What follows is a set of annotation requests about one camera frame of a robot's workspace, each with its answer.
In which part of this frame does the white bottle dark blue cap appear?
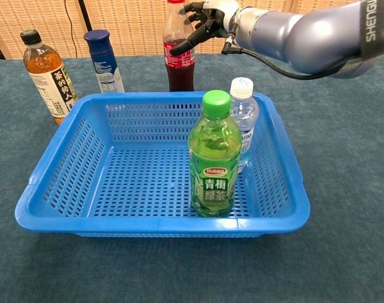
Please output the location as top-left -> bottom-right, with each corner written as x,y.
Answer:
83,29 -> 126,94

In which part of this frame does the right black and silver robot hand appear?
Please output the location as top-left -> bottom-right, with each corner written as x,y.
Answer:
169,0 -> 240,57

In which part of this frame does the brown tea bottle black cap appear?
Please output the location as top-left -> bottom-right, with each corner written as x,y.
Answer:
20,29 -> 79,126

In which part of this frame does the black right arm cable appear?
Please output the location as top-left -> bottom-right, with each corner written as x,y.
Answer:
222,34 -> 349,81

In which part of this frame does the green cap green bottle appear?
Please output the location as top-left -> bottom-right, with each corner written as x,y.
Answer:
188,89 -> 243,218

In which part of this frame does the clear water bottle white cap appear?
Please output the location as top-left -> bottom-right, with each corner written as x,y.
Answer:
229,77 -> 260,174

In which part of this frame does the thin black hanging cable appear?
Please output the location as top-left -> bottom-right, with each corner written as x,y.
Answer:
64,0 -> 79,59

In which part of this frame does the dark teal table mat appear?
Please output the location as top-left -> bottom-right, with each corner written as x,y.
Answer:
0,50 -> 384,303

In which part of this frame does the bamboo folding screen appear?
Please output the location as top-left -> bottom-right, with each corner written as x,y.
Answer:
0,0 -> 384,61

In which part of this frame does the blue perforated plastic basket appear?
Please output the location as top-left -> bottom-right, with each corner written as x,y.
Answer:
14,91 -> 311,238

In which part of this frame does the black tripod stand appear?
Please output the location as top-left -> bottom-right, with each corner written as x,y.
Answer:
77,0 -> 93,32

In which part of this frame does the cola bottle red cap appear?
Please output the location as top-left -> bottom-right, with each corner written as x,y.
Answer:
162,0 -> 196,92

